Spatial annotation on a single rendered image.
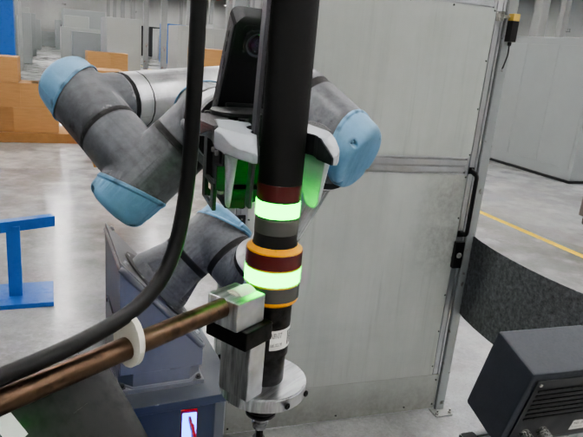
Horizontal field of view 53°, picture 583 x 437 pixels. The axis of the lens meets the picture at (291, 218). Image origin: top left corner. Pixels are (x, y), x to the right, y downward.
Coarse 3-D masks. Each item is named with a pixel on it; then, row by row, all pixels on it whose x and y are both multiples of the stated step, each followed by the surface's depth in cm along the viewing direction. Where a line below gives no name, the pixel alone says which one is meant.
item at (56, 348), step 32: (192, 0) 32; (192, 32) 33; (192, 64) 33; (192, 96) 34; (192, 128) 34; (192, 160) 35; (192, 192) 35; (160, 288) 35; (128, 320) 34; (64, 352) 31; (0, 384) 28
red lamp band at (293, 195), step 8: (264, 184) 42; (264, 192) 42; (272, 192) 41; (280, 192) 41; (288, 192) 42; (296, 192) 42; (272, 200) 42; (280, 200) 42; (288, 200) 42; (296, 200) 42
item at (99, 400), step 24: (96, 384) 51; (24, 408) 45; (48, 408) 46; (72, 408) 48; (96, 408) 50; (120, 408) 51; (48, 432) 45; (72, 432) 47; (96, 432) 48; (120, 432) 50; (144, 432) 52
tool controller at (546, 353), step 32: (512, 352) 103; (544, 352) 104; (576, 352) 105; (480, 384) 112; (512, 384) 103; (544, 384) 100; (576, 384) 103; (480, 416) 112; (512, 416) 104; (544, 416) 106; (576, 416) 109
